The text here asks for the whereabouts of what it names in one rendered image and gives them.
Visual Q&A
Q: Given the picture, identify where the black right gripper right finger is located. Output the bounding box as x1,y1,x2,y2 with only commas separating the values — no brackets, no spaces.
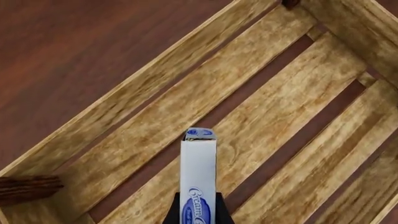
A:
216,192,236,224

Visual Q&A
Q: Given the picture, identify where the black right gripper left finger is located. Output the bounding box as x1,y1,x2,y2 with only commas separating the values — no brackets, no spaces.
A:
165,192,182,224

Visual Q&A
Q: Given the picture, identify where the white cream cheese box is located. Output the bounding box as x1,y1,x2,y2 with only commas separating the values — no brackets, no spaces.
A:
180,127,218,224

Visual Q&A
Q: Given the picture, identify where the wooden slat tray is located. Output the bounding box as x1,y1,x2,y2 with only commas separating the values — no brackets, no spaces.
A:
0,0,398,224

